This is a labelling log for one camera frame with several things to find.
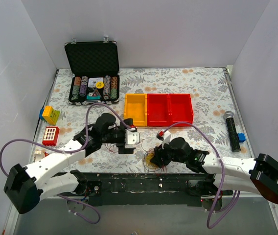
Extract black microphone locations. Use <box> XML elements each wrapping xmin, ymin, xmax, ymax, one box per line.
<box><xmin>224</xmin><ymin>111</ymin><xmax>241</xmax><ymax>152</ymax></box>

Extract small blue block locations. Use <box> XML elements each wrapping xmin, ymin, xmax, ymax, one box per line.
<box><xmin>237</xmin><ymin>133</ymin><xmax>246</xmax><ymax>143</ymax></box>

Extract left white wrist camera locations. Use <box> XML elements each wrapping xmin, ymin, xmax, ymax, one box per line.
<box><xmin>125</xmin><ymin>125</ymin><xmax>140</xmax><ymax>145</ymax></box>

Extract yellow cable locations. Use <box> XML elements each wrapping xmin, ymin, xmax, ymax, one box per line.
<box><xmin>142</xmin><ymin>153</ymin><xmax>162</xmax><ymax>171</ymax></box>

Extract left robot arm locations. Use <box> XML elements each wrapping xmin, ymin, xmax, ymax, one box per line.
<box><xmin>4</xmin><ymin>113</ymin><xmax>139</xmax><ymax>214</ymax></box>

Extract green blue chip stack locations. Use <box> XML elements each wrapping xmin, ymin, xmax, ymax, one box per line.
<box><xmin>70</xmin><ymin>91</ymin><xmax>79</xmax><ymax>101</ymax></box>

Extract black poker chip case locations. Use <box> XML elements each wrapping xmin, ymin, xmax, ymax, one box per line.
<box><xmin>64</xmin><ymin>38</ymin><xmax>120</xmax><ymax>105</ymax></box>

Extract white playing card deck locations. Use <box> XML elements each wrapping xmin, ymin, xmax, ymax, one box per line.
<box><xmin>88</xmin><ymin>77</ymin><xmax>104</xmax><ymax>87</ymax></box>

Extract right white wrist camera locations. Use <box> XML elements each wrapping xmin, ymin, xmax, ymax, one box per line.
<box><xmin>157</xmin><ymin>131</ymin><xmax>171</xmax><ymax>149</ymax></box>

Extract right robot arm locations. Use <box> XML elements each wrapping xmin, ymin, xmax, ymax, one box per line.
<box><xmin>150</xmin><ymin>137</ymin><xmax>278</xmax><ymax>204</ymax></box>

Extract triangular all in marker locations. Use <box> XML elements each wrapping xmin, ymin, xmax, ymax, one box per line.
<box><xmin>92</xmin><ymin>89</ymin><xmax>101</xmax><ymax>97</ymax></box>

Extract red white toy block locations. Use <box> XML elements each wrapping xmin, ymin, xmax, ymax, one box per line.
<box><xmin>42</xmin><ymin>126</ymin><xmax>60</xmax><ymax>146</ymax></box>

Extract red bin left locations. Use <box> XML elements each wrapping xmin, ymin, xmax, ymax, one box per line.
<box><xmin>147</xmin><ymin>94</ymin><xmax>170</xmax><ymax>127</ymax></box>

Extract red bin right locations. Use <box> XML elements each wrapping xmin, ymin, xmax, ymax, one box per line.
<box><xmin>169</xmin><ymin>94</ymin><xmax>193</xmax><ymax>124</ymax></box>

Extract black orange chip stack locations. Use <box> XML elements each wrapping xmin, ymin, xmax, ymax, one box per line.
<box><xmin>111</xmin><ymin>76</ymin><xmax>118</xmax><ymax>91</ymax></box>

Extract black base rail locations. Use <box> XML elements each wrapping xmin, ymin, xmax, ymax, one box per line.
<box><xmin>58</xmin><ymin>173</ymin><xmax>220</xmax><ymax>207</ymax></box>

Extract small white red object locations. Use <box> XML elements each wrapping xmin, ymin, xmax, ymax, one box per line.
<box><xmin>34</xmin><ymin>150</ymin><xmax>49</xmax><ymax>162</ymax></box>

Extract red bin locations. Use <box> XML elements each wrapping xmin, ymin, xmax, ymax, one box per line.
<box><xmin>147</xmin><ymin>94</ymin><xmax>170</xmax><ymax>127</ymax></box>
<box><xmin>169</xmin><ymin>94</ymin><xmax>193</xmax><ymax>124</ymax></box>

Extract yellow big blind button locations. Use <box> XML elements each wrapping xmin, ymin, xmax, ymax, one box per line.
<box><xmin>95</xmin><ymin>82</ymin><xmax>104</xmax><ymax>89</ymax></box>

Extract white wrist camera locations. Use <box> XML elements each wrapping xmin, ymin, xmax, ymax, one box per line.
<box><xmin>157</xmin><ymin>131</ymin><xmax>171</xmax><ymax>149</ymax></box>
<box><xmin>125</xmin><ymin>125</ymin><xmax>140</xmax><ymax>145</ymax></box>

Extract yellow plastic bin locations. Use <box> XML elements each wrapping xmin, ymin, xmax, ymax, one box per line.
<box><xmin>124</xmin><ymin>94</ymin><xmax>147</xmax><ymax>127</ymax></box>

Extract yellow green toy block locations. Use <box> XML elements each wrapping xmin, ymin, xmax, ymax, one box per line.
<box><xmin>39</xmin><ymin>105</ymin><xmax>60</xmax><ymax>126</ymax></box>

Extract teal card holder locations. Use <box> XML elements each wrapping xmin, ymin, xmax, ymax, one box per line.
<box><xmin>87</xmin><ymin>95</ymin><xmax>101</xmax><ymax>100</ymax></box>

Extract purple chip stack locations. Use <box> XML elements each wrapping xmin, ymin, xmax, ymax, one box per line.
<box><xmin>79</xmin><ymin>76</ymin><xmax>88</xmax><ymax>97</ymax></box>

